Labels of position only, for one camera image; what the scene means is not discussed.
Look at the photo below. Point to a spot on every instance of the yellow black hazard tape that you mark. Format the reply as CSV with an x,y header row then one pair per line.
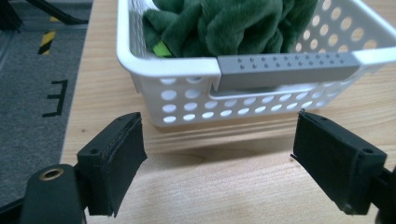
x,y
46,42

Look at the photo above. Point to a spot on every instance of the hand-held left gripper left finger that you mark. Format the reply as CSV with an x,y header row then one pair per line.
x,y
112,161

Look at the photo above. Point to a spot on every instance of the green plush cloth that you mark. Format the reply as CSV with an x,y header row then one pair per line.
x,y
224,26

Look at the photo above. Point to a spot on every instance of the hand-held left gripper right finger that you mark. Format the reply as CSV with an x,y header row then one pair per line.
x,y
336,165

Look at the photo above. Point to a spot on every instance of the black stand leg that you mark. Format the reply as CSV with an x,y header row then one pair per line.
x,y
59,14

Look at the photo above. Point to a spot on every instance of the white perforated plastic basket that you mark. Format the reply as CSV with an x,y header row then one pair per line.
x,y
186,90

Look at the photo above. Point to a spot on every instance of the black tape floor marking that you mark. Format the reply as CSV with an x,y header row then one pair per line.
x,y
57,98

